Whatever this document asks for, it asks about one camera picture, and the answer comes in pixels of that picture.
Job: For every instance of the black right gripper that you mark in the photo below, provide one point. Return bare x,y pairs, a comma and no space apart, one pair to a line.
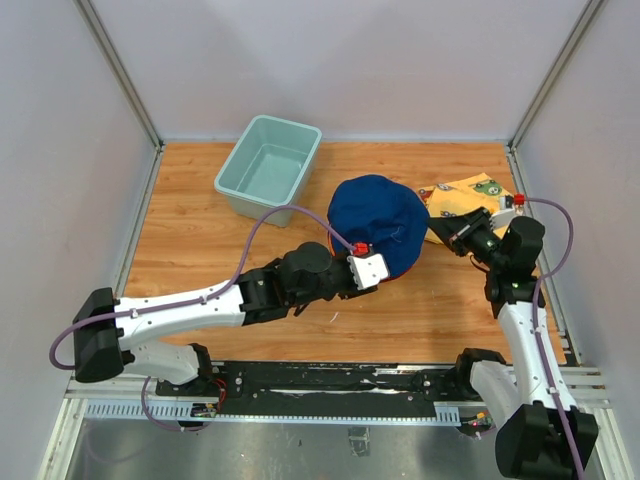
458,229

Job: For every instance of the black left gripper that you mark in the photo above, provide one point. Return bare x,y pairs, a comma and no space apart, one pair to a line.
342,256

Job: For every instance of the orange bucket hat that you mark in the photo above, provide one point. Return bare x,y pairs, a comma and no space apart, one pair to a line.
331,245

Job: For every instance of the blue bucket hat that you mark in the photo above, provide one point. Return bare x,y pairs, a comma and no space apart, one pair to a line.
388,216

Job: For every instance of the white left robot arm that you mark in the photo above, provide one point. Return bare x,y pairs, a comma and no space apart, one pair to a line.
116,336

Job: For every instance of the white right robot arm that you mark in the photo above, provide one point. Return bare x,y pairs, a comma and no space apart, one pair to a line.
540,431

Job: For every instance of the yellow cartoon print cloth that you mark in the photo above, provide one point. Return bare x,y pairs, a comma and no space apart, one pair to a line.
463,196

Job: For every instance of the light teal plastic bin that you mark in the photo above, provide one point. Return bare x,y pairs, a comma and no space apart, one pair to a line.
269,167

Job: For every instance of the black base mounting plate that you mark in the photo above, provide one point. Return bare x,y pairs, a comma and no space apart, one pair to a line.
328,387

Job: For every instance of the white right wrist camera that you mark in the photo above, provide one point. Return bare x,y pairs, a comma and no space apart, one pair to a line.
510,207

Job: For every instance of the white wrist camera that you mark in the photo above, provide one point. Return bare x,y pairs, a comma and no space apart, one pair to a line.
510,207
369,269

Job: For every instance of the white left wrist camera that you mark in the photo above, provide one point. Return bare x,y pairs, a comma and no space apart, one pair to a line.
369,269

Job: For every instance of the grey slotted cable duct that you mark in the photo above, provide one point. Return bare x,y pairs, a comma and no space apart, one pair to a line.
189,411

